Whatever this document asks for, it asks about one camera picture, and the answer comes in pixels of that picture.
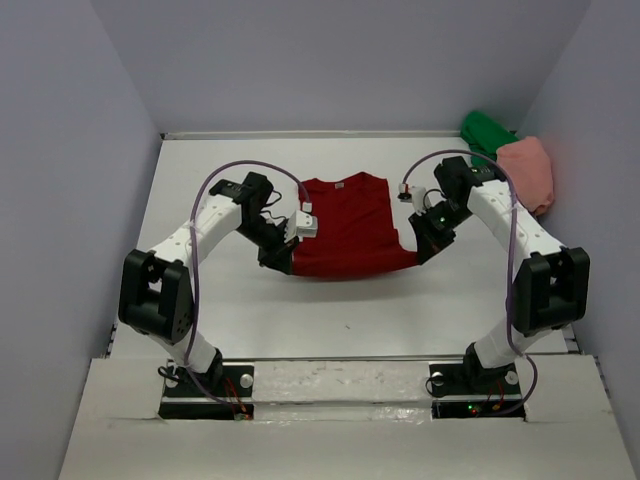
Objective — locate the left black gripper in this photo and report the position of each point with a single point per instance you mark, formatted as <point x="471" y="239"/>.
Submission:
<point x="278" y="255"/>

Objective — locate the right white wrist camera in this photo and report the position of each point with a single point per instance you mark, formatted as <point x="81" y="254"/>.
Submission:
<point x="417" y="196"/>

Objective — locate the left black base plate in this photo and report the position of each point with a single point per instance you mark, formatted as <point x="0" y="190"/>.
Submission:
<point x="230" y="400"/>

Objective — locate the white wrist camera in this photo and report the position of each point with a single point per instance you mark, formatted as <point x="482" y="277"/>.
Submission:
<point x="417" y="196"/>
<point x="300" y="225"/>

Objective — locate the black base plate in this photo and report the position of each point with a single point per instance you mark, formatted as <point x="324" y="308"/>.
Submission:
<point x="230" y="400"/>
<point x="455" y="395"/>

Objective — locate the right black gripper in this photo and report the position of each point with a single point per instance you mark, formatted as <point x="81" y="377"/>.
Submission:
<point x="429" y="241"/>

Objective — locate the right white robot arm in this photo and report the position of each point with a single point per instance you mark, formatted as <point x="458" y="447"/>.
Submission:
<point x="547" y="282"/>

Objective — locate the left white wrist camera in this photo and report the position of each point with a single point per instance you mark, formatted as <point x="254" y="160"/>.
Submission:
<point x="300" y="225"/>

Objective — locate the red t shirt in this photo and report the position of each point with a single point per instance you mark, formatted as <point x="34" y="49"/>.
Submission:
<point x="356" y="235"/>

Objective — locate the aluminium rail frame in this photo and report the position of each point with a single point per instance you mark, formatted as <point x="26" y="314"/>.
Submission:
<point x="305" y="134"/>

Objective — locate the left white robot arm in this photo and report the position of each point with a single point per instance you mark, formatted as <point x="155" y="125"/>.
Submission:
<point x="160" y="288"/>

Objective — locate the pink t shirt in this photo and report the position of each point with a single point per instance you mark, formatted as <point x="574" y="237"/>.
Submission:
<point x="529" y="167"/>

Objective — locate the green t shirt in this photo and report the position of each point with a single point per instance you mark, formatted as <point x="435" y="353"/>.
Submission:
<point x="484" y="136"/>

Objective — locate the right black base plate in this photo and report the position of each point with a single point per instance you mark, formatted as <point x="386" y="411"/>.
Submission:
<point x="455" y="395"/>

